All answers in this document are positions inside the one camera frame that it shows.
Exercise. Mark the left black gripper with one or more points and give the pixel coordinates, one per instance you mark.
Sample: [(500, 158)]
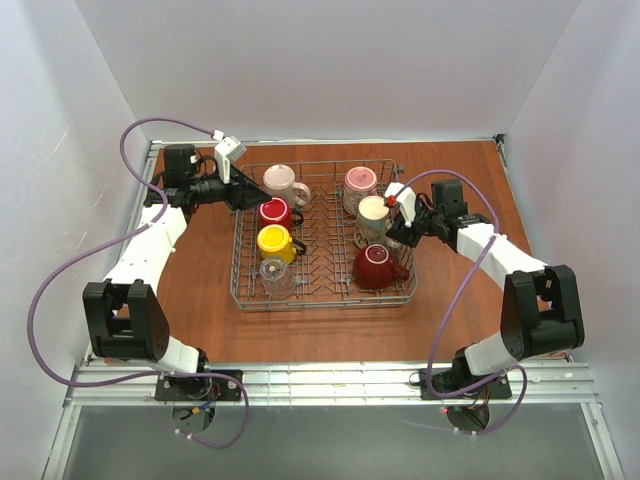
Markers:
[(236, 190)]

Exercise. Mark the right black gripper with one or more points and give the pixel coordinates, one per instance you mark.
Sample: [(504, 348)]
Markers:
[(411, 231)]

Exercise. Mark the tall cream decorated mug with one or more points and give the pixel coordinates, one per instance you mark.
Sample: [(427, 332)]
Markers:
[(372, 222)]

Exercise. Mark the pink patterned mug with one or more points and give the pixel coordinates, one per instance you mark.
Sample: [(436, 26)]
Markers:
[(361, 181)]

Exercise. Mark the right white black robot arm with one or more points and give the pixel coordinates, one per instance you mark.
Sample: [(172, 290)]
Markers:
[(541, 312)]

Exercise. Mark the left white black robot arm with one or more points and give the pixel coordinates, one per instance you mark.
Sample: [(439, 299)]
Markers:
[(124, 317)]

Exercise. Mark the pale pink mug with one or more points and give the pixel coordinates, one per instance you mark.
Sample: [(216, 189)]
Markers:
[(280, 181)]

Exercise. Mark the dark red round mug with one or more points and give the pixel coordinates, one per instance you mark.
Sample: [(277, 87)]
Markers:
[(375, 268)]

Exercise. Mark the yellow mug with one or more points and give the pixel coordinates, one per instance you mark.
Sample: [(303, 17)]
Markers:
[(276, 241)]

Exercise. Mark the clear glass cup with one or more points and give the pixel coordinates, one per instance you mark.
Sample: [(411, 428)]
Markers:
[(277, 277)]

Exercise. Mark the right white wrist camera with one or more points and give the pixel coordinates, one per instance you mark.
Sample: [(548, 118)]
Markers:
[(402, 196)]

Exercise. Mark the grey wire dish rack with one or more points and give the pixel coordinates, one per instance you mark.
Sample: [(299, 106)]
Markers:
[(323, 274)]

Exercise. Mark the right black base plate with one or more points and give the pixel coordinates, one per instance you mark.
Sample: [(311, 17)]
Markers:
[(456, 382)]

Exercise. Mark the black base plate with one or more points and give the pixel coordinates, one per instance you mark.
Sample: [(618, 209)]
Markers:
[(456, 382), (195, 389)]

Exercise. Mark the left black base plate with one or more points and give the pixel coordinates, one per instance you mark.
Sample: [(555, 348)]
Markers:
[(195, 389)]

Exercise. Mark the aluminium frame rail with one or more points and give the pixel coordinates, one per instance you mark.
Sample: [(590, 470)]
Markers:
[(550, 381)]

